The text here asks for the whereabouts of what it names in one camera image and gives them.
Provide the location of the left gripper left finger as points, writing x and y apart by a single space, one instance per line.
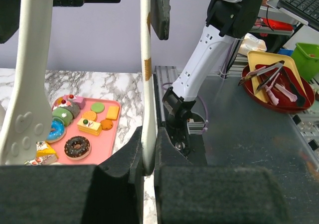
109 193

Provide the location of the pink paw tongs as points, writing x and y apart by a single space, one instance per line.
263 84

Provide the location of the orange chip cookie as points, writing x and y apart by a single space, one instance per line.
106 124

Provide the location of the yellow sponge cake square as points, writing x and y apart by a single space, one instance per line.
89 126

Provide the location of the green swiss roll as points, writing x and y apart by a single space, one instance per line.
63 115

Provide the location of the green round biscuit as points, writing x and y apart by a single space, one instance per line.
97 107

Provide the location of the yellow cake slice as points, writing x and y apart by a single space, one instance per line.
44 149

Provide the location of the red round bowl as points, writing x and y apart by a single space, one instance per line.
302 87

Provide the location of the black keyboard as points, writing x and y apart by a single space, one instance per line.
306 9

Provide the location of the chocolate sprinkle donut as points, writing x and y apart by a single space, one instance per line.
77 147

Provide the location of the pink cake slice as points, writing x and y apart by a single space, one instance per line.
80 101

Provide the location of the orange sandwich biscuit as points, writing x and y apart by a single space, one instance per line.
90 115

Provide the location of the blue glazed donut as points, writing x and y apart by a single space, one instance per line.
57 132

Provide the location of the green plastic bin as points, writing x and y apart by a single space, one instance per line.
306 58

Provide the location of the pink serving tray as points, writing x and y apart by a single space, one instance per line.
102 145

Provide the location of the yellow rectangular biscuit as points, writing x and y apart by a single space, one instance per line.
113 112

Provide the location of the chocolate swiss roll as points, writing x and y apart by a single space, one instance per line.
71 107

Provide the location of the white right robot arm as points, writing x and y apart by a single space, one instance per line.
27 117

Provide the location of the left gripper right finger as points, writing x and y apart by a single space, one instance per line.
196 194

